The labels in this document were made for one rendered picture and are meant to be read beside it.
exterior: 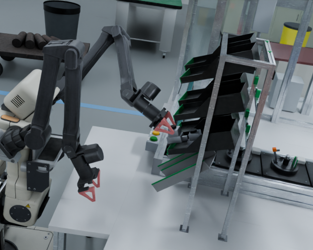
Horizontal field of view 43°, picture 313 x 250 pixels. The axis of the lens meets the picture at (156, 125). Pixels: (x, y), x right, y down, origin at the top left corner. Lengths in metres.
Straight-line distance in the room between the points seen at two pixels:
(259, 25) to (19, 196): 1.94
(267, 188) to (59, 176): 1.94
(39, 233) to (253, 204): 1.28
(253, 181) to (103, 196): 0.75
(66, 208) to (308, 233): 1.11
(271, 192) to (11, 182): 1.25
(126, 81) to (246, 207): 0.85
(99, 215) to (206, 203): 0.53
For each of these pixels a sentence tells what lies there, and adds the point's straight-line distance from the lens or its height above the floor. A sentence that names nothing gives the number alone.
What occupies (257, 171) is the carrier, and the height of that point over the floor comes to 0.97.
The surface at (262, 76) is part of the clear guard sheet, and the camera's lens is 3.40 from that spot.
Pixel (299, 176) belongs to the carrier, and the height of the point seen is 0.97.
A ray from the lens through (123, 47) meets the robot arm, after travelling 1.86.
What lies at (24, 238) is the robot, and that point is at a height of 0.28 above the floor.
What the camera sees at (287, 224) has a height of 0.86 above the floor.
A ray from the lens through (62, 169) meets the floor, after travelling 3.56.
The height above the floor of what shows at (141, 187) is 0.86.
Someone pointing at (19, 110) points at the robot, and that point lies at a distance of 1.72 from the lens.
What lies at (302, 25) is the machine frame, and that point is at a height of 1.57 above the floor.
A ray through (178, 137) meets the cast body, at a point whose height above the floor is 1.26.
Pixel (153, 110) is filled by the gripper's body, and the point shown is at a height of 1.35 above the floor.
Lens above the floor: 2.05
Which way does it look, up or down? 28 degrees down
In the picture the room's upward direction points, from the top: 9 degrees clockwise
